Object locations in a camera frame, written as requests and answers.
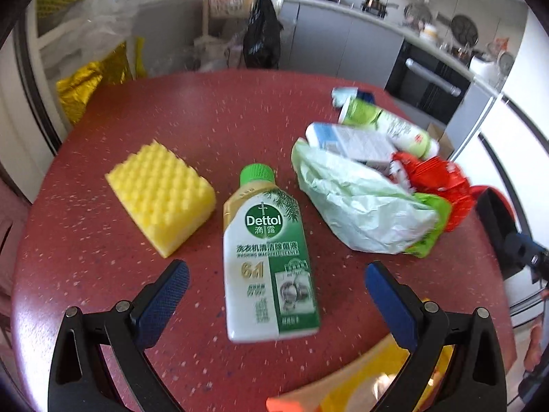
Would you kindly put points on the black plastic bag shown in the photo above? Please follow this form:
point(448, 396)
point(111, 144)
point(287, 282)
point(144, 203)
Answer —
point(262, 44)

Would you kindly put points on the red snack wrapper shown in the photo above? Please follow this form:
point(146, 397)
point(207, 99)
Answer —
point(442, 178)

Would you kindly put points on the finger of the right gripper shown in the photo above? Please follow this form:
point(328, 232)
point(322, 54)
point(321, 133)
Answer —
point(523, 251)

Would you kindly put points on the white green Dettol bottle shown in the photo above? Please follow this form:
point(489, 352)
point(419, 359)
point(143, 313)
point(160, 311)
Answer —
point(268, 282)

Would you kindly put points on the yellow snack bag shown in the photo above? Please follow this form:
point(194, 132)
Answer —
point(356, 387)

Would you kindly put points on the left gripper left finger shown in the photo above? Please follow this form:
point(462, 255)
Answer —
point(79, 377)

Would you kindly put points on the gold foil bag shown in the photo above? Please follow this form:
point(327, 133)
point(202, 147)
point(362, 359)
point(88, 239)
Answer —
point(75, 91)

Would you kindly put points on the red chair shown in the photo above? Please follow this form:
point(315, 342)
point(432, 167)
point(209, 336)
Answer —
point(477, 190)

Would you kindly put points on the yellow sponge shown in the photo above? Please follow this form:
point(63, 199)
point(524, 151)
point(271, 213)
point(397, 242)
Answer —
point(166, 198)

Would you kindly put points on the black built-in oven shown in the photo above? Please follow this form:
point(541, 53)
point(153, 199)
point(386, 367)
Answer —
point(426, 83)

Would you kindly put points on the pale green plastic bag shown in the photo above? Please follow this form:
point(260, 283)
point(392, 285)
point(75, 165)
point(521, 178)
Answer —
point(363, 209)

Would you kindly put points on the person's right hand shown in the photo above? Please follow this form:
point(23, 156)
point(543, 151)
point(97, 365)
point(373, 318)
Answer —
point(533, 354)

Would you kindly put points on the green snack wrapper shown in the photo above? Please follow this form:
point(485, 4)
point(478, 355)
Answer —
point(442, 208)

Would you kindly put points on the white blue carton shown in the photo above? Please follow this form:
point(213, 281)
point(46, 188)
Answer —
point(367, 147)

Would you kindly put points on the green white tube bottle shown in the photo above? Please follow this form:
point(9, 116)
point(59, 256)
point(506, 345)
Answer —
point(404, 135)

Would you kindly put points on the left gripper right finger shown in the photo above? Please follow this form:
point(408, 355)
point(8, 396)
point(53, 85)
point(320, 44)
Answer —
point(475, 376)

